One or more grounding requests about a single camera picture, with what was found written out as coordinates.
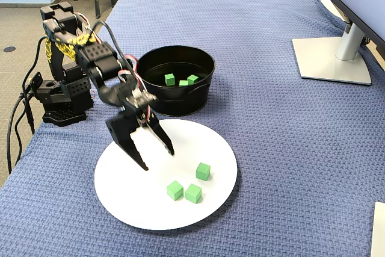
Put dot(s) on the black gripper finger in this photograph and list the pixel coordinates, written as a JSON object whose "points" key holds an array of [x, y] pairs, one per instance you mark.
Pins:
{"points": [[132, 153], [162, 138]]}

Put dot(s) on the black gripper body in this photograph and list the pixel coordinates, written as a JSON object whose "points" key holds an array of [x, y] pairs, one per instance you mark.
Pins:
{"points": [[130, 121]]}

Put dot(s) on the green cube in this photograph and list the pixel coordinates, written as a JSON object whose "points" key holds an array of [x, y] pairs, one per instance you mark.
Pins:
{"points": [[175, 190], [193, 193], [183, 83], [192, 79], [203, 172], [169, 79]]}

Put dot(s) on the white round plate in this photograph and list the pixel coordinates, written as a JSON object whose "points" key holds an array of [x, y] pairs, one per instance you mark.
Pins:
{"points": [[135, 196]]}

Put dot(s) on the black metal bucket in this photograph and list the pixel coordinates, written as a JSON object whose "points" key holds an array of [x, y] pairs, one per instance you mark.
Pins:
{"points": [[180, 103]]}

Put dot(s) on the blue woven tablecloth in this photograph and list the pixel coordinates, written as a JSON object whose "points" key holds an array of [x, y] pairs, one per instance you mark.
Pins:
{"points": [[270, 148]]}

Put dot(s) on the dark round floor cover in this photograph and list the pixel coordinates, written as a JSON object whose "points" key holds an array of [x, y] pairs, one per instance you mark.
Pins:
{"points": [[9, 48]]}

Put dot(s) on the silver monitor stand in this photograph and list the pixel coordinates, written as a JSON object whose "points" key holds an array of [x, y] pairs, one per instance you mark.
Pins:
{"points": [[325, 61]]}

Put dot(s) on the white flat panel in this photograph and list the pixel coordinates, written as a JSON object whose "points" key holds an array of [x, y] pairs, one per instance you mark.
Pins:
{"points": [[379, 233]]}

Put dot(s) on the small wrist camera board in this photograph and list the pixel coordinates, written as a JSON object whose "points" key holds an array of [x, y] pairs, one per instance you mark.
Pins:
{"points": [[141, 99]]}

